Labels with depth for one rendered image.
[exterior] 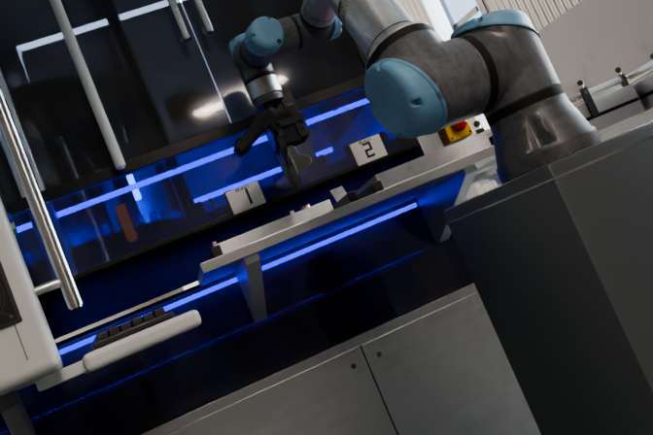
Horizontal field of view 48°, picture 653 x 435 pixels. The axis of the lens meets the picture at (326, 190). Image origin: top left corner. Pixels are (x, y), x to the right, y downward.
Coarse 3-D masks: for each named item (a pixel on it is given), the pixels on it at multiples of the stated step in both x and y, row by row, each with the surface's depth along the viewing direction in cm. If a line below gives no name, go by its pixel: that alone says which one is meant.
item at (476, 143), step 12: (456, 144) 151; (468, 144) 151; (480, 144) 152; (432, 156) 150; (444, 156) 150; (456, 156) 150; (396, 168) 148; (408, 168) 148; (420, 168) 149; (432, 168) 149; (372, 180) 149; (384, 180) 147; (396, 180) 147; (360, 192) 162
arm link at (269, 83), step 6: (258, 78) 161; (264, 78) 161; (270, 78) 161; (276, 78) 163; (252, 84) 161; (258, 84) 161; (264, 84) 160; (270, 84) 161; (276, 84) 162; (252, 90) 161; (258, 90) 161; (264, 90) 160; (270, 90) 160; (276, 90) 161; (282, 90) 164; (252, 96) 162; (258, 96) 161; (252, 102) 163
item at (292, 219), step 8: (328, 200) 156; (312, 208) 155; (320, 208) 155; (328, 208) 155; (288, 216) 154; (296, 216) 154; (304, 216) 154; (312, 216) 154; (272, 224) 153; (280, 224) 153; (288, 224) 153; (248, 232) 151; (256, 232) 152; (264, 232) 152; (272, 232) 152; (232, 240) 151; (240, 240) 151; (248, 240) 151; (256, 240) 151; (224, 248) 150; (232, 248) 150
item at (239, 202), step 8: (248, 184) 180; (256, 184) 180; (232, 192) 178; (240, 192) 179; (256, 192) 180; (232, 200) 178; (240, 200) 178; (248, 200) 179; (256, 200) 179; (264, 200) 180; (232, 208) 178; (240, 208) 178; (248, 208) 178
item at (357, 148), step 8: (376, 136) 188; (352, 144) 186; (360, 144) 187; (376, 144) 188; (360, 152) 186; (368, 152) 187; (376, 152) 187; (384, 152) 188; (360, 160) 186; (368, 160) 186
